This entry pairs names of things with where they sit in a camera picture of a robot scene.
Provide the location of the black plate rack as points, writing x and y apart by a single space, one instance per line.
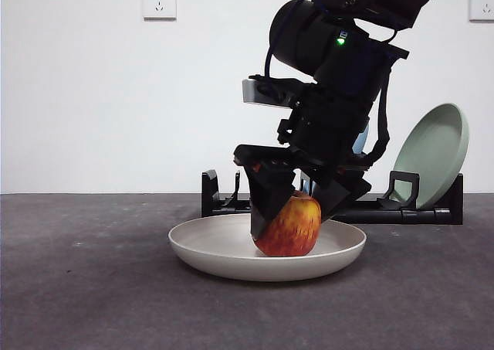
210 197

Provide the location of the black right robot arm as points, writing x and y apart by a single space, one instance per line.
301 37

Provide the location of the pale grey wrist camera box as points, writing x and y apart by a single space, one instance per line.
254 93

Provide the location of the green plate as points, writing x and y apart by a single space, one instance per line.
432 153

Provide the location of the red yellow apple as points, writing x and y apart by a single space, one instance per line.
293 230

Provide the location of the cream yellow plate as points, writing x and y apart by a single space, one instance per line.
216 249

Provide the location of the blue plate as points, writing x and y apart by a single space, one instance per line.
361 143

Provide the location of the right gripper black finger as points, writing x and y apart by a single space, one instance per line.
335 197
268 199

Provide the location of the white wall socket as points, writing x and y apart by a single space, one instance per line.
160 2
482 4

